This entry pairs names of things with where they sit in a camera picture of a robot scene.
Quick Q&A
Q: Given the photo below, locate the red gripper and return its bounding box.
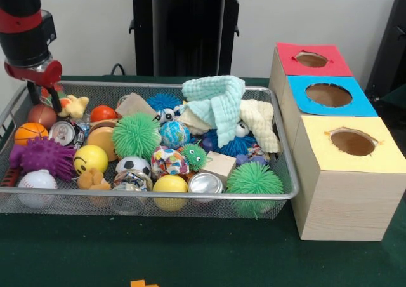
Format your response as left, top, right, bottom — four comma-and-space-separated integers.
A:
4, 59, 63, 114

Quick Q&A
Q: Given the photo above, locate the green spiky ball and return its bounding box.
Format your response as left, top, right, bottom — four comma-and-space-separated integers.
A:
112, 113, 161, 162
226, 161, 285, 219

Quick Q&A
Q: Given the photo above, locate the mint green cloth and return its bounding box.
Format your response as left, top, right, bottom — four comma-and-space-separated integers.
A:
182, 76, 246, 148

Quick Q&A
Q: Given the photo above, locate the cream muslin cloth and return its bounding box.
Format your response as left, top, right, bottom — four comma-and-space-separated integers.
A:
176, 98, 280, 154

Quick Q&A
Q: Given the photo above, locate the clear mesh bin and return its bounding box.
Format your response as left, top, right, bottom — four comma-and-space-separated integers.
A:
0, 81, 301, 220

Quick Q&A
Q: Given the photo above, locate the wooden box with three holes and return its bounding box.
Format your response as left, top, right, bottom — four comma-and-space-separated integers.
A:
268, 43, 406, 241

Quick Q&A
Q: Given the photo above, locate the small orange basketball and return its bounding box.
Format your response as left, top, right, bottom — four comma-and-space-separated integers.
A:
14, 122, 49, 145

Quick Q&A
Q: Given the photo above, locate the black can with silver top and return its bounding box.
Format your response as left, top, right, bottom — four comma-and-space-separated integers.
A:
49, 121, 88, 148

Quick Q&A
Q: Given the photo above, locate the purple spiky toy with eyes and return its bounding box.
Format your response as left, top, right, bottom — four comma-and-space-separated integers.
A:
8, 137, 77, 181

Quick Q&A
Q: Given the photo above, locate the yellow smiley ball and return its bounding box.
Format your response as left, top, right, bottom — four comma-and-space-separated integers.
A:
73, 145, 109, 177

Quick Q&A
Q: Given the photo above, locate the white baseball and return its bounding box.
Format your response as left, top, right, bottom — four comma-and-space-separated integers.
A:
17, 169, 58, 210

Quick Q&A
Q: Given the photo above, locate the dark green tablecloth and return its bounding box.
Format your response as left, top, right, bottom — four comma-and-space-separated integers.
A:
0, 74, 406, 287

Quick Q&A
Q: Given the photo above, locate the black cable loop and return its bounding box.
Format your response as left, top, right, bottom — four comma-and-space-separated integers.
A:
110, 63, 128, 77

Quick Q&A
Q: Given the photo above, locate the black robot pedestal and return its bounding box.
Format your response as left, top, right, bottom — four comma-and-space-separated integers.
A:
122, 0, 255, 78

